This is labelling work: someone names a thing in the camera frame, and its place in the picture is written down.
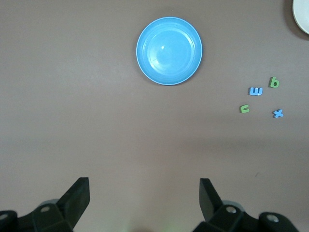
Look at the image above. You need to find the cream plate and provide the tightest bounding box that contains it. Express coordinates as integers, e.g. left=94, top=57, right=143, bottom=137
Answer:
left=292, top=0, right=309, bottom=35

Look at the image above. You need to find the brown table mat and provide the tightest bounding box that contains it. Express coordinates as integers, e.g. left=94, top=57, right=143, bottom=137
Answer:
left=0, top=0, right=309, bottom=232

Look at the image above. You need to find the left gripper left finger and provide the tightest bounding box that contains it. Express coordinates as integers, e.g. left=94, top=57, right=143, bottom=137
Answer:
left=0, top=177, right=90, bottom=232

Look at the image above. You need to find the blue plate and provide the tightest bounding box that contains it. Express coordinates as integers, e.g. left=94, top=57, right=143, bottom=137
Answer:
left=135, top=16, right=203, bottom=86

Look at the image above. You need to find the green lowercase letter b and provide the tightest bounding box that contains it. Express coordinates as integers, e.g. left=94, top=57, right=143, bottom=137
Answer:
left=268, top=76, right=281, bottom=88

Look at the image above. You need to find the blue letter m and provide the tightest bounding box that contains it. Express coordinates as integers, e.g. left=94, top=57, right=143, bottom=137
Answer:
left=248, top=87, right=264, bottom=97

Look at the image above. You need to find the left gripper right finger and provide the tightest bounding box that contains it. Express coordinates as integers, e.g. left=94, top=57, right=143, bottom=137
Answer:
left=193, top=178, right=299, bottom=232

